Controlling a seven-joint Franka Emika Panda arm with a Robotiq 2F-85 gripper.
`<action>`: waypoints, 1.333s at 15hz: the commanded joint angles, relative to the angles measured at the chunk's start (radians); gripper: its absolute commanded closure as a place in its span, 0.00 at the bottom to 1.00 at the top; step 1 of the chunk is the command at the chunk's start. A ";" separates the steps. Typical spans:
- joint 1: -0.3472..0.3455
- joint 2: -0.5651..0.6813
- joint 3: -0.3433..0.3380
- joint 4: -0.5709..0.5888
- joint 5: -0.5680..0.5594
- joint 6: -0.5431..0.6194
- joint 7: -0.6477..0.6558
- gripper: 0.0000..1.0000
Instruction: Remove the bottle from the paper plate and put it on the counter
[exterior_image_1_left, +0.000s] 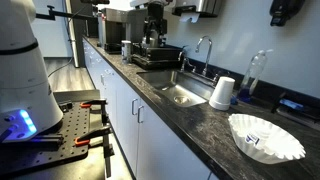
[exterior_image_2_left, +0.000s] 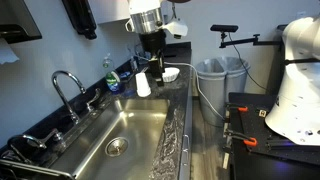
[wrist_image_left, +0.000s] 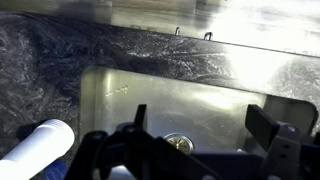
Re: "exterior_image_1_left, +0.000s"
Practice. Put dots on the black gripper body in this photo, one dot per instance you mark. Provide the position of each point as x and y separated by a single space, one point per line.
154 22

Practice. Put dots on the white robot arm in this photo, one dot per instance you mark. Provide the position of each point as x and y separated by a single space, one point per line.
27 104

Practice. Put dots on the metal canister on counter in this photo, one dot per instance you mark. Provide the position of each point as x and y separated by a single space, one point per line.
126 51

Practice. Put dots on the clear dish soap bottle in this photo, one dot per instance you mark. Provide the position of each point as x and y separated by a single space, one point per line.
252 75

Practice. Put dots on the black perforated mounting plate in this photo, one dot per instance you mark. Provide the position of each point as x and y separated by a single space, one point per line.
48 149

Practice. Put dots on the white fluted paper plate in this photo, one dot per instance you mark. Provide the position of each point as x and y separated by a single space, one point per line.
276 145

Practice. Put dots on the black dish drying rack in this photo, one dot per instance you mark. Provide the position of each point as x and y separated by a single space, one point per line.
156 58

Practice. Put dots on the coffee machine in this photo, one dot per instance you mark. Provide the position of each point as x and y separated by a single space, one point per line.
122 25

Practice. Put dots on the paper towel dispenser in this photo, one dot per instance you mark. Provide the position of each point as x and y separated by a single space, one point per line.
201 8

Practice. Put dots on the stainless steel sink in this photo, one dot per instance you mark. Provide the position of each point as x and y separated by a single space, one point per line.
183 89

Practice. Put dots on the black orange clamp far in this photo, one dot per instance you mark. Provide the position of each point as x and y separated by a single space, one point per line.
98 104

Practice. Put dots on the black orange clamp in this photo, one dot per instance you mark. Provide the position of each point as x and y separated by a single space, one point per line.
108 151
98 104

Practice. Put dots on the white styrofoam cup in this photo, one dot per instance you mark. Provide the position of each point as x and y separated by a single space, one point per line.
221 96

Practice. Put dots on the white lower cabinets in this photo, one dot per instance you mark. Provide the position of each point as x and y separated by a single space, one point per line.
152 150

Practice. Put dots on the black orange clamp near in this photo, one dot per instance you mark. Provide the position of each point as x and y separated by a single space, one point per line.
108 151

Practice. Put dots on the blue sponge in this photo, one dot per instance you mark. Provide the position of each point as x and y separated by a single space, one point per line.
292 104

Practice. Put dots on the chrome side sprayer handle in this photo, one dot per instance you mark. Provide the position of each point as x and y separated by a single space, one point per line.
185 61

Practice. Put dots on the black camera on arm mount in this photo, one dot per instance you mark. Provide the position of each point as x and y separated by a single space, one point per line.
52 13

